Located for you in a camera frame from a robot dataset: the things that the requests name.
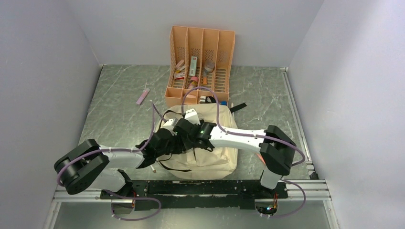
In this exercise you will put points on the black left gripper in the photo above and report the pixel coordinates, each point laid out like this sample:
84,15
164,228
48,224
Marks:
179,149

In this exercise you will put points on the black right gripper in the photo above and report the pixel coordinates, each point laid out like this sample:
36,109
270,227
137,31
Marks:
187,143

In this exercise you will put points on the beige canvas backpack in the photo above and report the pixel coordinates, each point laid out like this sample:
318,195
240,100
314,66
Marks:
203,160

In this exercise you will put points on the orange pencil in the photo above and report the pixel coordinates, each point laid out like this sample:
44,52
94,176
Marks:
260,157

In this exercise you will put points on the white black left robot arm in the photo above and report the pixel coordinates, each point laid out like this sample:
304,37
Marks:
91,165

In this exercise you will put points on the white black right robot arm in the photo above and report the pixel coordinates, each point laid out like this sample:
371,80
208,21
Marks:
275,147

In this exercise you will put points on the pink eraser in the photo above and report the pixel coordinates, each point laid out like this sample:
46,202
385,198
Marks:
142,96

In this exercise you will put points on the pink tape roll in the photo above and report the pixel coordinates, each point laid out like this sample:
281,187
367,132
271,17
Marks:
193,82

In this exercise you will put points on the red white small box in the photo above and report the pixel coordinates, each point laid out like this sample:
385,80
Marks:
179,70

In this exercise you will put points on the grey glue stick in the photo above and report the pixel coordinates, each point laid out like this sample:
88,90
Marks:
208,68

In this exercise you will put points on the teal white box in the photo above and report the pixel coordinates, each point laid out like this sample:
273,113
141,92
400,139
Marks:
193,66

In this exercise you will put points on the orange plastic desk organizer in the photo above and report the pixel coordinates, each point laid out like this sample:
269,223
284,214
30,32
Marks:
208,45

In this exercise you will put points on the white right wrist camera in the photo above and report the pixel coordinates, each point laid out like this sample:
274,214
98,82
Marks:
191,115

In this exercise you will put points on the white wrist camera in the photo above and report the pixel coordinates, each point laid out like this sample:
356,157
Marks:
191,115
170,123

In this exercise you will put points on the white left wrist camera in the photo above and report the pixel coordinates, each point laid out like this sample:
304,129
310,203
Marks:
170,123

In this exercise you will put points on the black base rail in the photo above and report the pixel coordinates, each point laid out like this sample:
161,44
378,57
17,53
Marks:
201,193

